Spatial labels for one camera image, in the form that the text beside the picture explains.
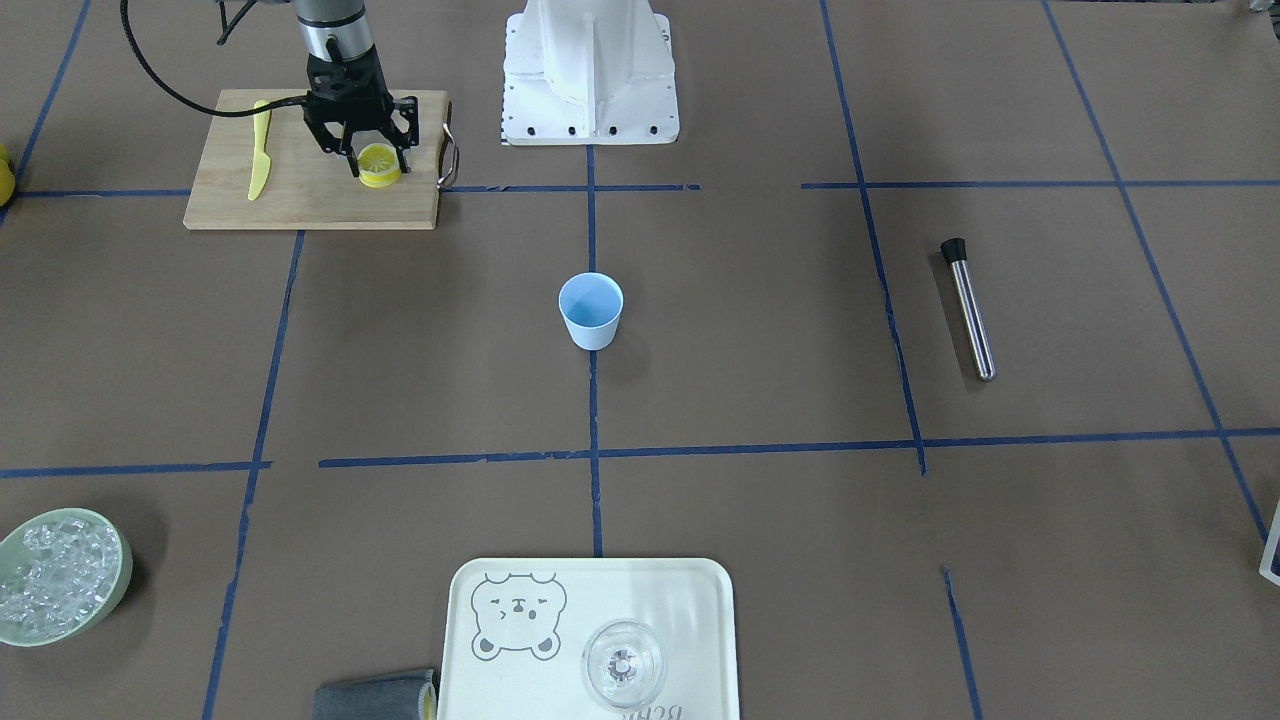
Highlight green bowl of ice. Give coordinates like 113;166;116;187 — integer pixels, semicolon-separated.
1;507;134;648

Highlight light blue cup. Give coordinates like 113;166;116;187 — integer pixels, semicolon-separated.
557;272;625;351

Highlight yellow lemon slices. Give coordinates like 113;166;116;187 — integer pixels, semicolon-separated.
356;143;403;190

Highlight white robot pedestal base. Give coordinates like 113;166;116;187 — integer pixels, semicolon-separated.
500;1;681;146

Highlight white wire cup rack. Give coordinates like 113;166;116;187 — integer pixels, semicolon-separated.
1258;503;1280;587

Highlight clear wine glass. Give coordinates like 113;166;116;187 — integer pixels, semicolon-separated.
581;619;667;712

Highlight yellow plastic knife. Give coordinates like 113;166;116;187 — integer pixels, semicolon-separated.
247;100;273;202

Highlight cream bear tray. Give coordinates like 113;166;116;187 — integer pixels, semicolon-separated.
436;559;741;719

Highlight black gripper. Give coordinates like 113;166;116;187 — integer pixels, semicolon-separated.
303;55;420;179

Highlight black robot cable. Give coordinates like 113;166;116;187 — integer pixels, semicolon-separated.
120;0;306;119

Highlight bamboo cutting board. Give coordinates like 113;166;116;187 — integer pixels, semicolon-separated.
183;90;454;231

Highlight steel muddler black tip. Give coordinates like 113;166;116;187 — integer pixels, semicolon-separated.
940;237;997;382

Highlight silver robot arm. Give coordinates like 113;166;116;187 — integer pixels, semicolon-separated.
293;1;420;177

